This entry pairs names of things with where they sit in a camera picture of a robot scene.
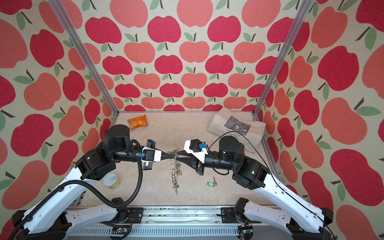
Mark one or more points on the yellow white tin can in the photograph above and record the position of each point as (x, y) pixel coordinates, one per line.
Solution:
(112, 181)

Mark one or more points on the left aluminium frame post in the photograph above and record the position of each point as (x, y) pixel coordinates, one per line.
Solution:
(71, 31)

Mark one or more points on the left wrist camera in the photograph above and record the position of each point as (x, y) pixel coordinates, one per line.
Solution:
(149, 155)

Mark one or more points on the aluminium frame post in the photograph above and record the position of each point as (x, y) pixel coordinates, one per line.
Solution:
(71, 31)
(301, 15)

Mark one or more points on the orange snack packet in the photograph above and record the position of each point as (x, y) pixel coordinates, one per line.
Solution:
(137, 122)

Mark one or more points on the front aluminium rail base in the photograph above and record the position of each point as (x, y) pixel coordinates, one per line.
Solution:
(166, 222)

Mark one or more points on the metal ring plate with keyrings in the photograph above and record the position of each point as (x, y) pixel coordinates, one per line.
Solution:
(176, 170)

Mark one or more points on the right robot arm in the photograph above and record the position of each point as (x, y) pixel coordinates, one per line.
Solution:
(295, 216)

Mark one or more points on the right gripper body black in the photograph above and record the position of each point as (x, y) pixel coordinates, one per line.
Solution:
(199, 168)

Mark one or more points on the right aluminium frame post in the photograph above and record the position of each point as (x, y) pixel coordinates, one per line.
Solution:
(301, 15)

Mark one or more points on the canvas Monet tote bag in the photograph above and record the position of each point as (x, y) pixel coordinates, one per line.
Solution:
(247, 132)

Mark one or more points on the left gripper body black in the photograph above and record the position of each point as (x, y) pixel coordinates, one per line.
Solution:
(153, 149)

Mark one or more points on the green tag with silver key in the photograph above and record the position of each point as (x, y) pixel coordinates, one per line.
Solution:
(213, 183)

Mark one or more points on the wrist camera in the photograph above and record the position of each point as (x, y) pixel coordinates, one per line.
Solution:
(149, 155)
(197, 148)

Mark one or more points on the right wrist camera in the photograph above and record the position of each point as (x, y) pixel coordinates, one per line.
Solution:
(197, 148)

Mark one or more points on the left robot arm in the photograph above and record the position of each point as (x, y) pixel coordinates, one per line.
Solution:
(49, 219)

